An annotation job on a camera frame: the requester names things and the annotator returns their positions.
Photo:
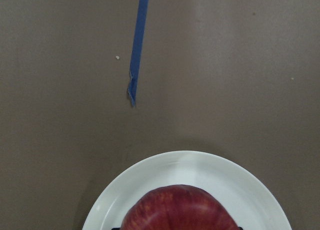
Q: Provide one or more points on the red yellow apple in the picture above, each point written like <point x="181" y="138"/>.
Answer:
<point x="178" y="207"/>

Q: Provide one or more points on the white round plate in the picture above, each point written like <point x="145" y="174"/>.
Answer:
<point x="246" y="198"/>

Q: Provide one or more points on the short blue tape strip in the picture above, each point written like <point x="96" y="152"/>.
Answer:
<point x="136" y="52"/>

